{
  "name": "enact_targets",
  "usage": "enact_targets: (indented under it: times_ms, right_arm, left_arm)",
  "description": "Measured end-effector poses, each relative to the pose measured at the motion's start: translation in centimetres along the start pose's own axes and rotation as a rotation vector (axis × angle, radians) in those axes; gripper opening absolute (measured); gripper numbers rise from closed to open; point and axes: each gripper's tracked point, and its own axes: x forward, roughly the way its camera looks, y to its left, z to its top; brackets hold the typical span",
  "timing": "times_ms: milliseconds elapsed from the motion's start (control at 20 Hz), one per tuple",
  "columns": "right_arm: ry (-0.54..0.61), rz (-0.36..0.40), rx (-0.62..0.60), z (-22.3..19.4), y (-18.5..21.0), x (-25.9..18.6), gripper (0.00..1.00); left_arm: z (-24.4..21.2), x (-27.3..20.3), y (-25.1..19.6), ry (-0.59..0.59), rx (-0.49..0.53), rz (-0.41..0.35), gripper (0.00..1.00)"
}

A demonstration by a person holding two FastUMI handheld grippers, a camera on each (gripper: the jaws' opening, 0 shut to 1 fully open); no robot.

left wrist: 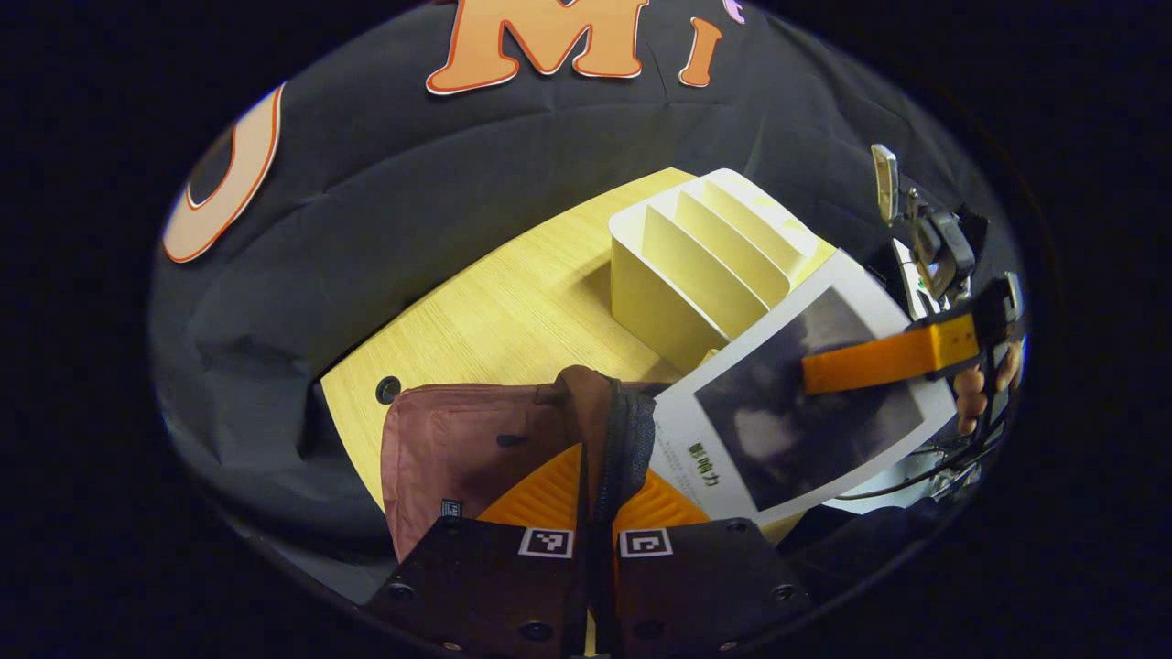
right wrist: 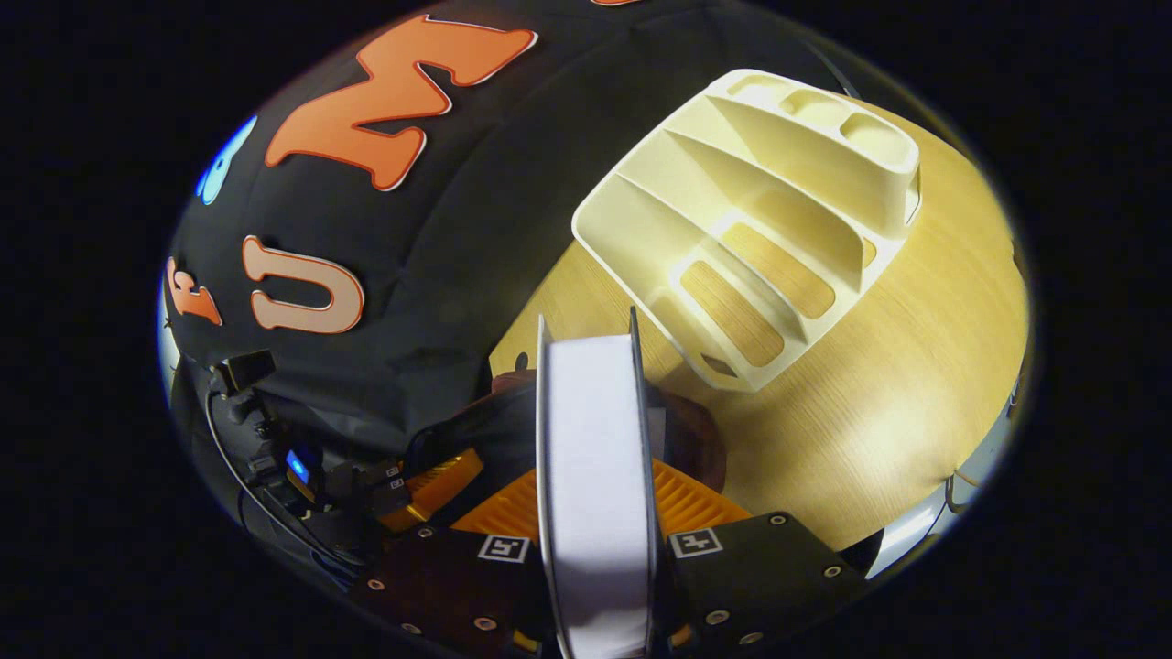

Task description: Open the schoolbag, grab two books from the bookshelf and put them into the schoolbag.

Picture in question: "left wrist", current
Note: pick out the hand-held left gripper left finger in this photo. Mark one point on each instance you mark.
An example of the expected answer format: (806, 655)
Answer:
(485, 586)

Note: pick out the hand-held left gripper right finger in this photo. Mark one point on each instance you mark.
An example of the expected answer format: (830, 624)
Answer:
(705, 586)

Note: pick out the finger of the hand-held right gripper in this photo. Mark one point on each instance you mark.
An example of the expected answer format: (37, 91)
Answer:
(870, 359)

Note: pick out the maroon schoolbag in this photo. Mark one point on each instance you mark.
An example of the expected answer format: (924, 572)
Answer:
(458, 448)

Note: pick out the white book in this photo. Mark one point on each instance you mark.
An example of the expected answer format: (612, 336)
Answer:
(723, 439)

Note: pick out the white bookshelf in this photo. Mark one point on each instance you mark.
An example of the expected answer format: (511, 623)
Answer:
(659, 311)

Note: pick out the black backdrop cloth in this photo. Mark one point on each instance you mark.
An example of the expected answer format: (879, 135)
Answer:
(412, 201)

